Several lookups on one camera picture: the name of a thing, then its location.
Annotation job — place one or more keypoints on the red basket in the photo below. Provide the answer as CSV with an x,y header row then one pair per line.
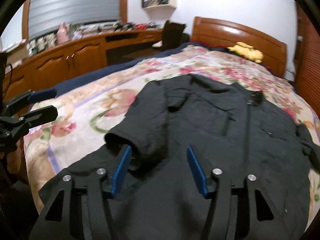
x,y
141,26

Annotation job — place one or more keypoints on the louvered wooden wardrobe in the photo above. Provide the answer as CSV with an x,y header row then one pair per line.
x,y
306,60

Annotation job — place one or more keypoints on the black jacket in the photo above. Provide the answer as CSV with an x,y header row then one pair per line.
x,y
231,128

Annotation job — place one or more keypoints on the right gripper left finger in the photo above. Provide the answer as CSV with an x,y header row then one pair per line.
x,y
78,206

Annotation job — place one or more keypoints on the dark wooden chair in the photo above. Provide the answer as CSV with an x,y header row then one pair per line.
x,y
172,36

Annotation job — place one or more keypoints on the yellow plush toy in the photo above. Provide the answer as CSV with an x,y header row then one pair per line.
x,y
246,51

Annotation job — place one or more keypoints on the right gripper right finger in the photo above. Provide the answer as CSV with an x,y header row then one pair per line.
x,y
240,208

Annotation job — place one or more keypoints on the wooden desk cabinet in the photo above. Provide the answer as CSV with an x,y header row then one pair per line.
x,y
72,59

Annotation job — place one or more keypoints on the grey window blind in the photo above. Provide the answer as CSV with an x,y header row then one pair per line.
x,y
46,15

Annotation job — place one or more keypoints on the wooden headboard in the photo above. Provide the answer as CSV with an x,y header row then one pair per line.
x,y
220,33

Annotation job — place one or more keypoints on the floral blanket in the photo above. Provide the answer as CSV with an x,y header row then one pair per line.
x,y
86,113

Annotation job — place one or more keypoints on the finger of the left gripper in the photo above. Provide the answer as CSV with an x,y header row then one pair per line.
x,y
19,102
13,129

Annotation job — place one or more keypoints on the pink thermos jug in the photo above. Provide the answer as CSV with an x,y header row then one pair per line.
x,y
62,34

